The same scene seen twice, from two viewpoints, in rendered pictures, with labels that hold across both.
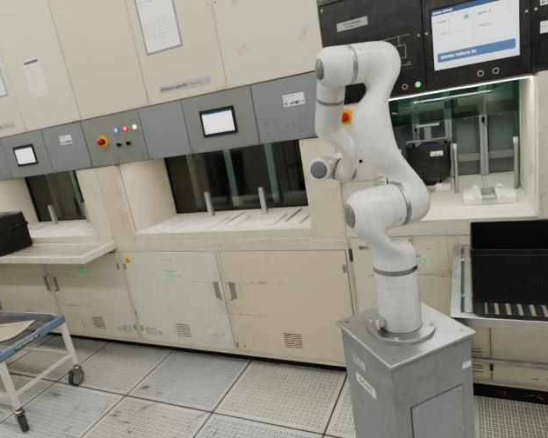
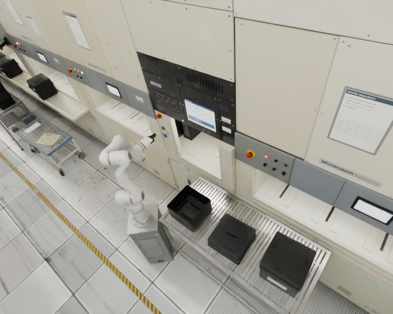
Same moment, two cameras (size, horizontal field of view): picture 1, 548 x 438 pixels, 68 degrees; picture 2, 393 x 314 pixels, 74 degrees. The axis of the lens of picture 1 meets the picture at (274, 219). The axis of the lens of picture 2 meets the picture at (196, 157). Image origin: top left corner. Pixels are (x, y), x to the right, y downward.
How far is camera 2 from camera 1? 1.92 m
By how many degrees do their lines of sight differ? 38
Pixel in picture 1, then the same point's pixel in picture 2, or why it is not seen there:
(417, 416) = (140, 241)
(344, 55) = (105, 161)
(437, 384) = (146, 237)
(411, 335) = (140, 224)
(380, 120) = (120, 179)
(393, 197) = (126, 199)
